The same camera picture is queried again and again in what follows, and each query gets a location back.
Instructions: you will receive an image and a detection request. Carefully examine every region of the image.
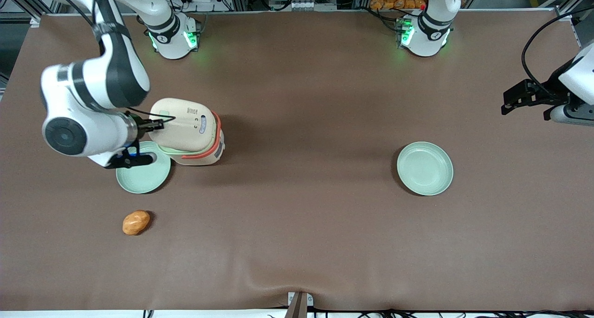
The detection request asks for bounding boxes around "metal table clamp bracket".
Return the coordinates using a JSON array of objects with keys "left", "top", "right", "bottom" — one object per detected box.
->
[{"left": 287, "top": 291, "right": 315, "bottom": 318}]

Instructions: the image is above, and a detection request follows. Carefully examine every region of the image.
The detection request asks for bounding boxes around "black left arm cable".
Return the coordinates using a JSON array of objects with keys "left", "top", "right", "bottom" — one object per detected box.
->
[{"left": 521, "top": 6, "right": 594, "bottom": 100}]

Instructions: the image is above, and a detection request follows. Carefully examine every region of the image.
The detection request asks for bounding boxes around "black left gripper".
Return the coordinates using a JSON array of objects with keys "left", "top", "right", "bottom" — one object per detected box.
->
[{"left": 501, "top": 70, "right": 572, "bottom": 116}]

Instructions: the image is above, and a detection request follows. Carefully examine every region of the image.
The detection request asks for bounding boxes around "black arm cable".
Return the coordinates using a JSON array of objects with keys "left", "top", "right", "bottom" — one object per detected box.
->
[
  {"left": 521, "top": 6, "right": 594, "bottom": 100},
  {"left": 45, "top": 0, "right": 177, "bottom": 124}
]

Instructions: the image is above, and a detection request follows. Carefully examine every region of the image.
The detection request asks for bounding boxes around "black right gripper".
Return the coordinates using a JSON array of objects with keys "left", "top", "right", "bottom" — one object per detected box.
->
[{"left": 123, "top": 112, "right": 165, "bottom": 148}]

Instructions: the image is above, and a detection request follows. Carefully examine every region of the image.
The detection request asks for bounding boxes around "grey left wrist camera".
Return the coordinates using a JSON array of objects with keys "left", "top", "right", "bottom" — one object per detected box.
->
[{"left": 544, "top": 102, "right": 594, "bottom": 127}]

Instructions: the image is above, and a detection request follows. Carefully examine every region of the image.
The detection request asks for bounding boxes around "green plate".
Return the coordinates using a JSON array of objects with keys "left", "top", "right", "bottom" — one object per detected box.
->
[
  {"left": 396, "top": 142, "right": 454, "bottom": 196},
  {"left": 116, "top": 141, "right": 172, "bottom": 195}
]

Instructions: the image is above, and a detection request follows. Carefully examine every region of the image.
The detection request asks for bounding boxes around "brown table mat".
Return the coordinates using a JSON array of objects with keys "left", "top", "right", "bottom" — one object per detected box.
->
[{"left": 0, "top": 9, "right": 594, "bottom": 312}]

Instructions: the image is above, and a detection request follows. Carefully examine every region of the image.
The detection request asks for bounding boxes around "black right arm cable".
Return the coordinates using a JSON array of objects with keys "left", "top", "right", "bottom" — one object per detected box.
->
[{"left": 45, "top": 0, "right": 177, "bottom": 124}]

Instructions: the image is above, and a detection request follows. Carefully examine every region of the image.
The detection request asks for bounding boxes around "orange-brown bread roll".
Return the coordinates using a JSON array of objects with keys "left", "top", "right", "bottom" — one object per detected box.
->
[{"left": 122, "top": 210, "right": 151, "bottom": 236}]

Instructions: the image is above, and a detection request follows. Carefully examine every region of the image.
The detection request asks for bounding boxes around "cream rice cooker orange trim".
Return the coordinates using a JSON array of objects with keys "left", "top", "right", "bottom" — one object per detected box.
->
[{"left": 149, "top": 97, "right": 226, "bottom": 166}]

